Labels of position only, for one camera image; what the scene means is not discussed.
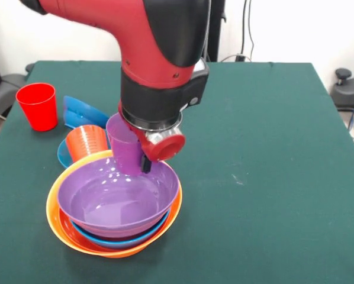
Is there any red cup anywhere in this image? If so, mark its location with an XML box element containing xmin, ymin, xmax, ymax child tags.
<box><xmin>15</xmin><ymin>82</ymin><xmax>59</xmax><ymax>132</ymax></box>

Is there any black office chair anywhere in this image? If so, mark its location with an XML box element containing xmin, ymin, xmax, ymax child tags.
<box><xmin>0</xmin><ymin>37</ymin><xmax>28</xmax><ymax>119</ymax></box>

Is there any wide orange bowl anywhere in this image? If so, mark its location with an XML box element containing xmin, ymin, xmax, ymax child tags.
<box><xmin>58</xmin><ymin>206</ymin><xmax>154</xmax><ymax>254</ymax></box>

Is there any purple cup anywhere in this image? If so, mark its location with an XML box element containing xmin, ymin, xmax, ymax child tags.
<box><xmin>105</xmin><ymin>114</ymin><xmax>147</xmax><ymax>178</ymax></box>

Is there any purple bowl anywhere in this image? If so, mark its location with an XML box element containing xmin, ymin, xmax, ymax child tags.
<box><xmin>57</xmin><ymin>156</ymin><xmax>180</xmax><ymax>239</ymax></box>

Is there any large light blue bowl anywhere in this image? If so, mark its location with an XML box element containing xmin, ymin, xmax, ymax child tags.
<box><xmin>72</xmin><ymin>209</ymin><xmax>171</xmax><ymax>250</ymax></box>

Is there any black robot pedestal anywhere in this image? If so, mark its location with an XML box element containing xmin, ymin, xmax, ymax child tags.
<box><xmin>208</xmin><ymin>0</ymin><xmax>227</xmax><ymax>63</ymax></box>

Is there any orange cup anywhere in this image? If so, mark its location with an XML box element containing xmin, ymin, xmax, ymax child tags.
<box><xmin>65</xmin><ymin>125</ymin><xmax>110</xmax><ymax>162</ymax></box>

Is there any black wall cable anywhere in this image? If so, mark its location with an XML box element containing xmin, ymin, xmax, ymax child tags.
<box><xmin>247</xmin><ymin>0</ymin><xmax>255</xmax><ymax>62</ymax></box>
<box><xmin>240</xmin><ymin>0</ymin><xmax>247</xmax><ymax>57</ymax></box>

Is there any dark green table cloth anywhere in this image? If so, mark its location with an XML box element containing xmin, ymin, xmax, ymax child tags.
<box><xmin>0</xmin><ymin>60</ymin><xmax>354</xmax><ymax>284</ymax></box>

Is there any small light blue bowl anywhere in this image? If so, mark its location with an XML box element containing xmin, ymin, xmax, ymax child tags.
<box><xmin>57</xmin><ymin>128</ymin><xmax>112</xmax><ymax>168</ymax></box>

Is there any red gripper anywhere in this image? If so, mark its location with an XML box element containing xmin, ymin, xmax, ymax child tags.
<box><xmin>129</xmin><ymin>124</ymin><xmax>186</xmax><ymax>175</ymax></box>

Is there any small dark blue bowl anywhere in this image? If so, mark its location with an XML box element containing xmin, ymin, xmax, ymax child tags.
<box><xmin>62</xmin><ymin>95</ymin><xmax>111</xmax><ymax>130</ymax></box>

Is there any large yellow bowl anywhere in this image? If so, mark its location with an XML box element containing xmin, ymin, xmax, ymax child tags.
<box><xmin>46</xmin><ymin>149</ymin><xmax>183</xmax><ymax>259</ymax></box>

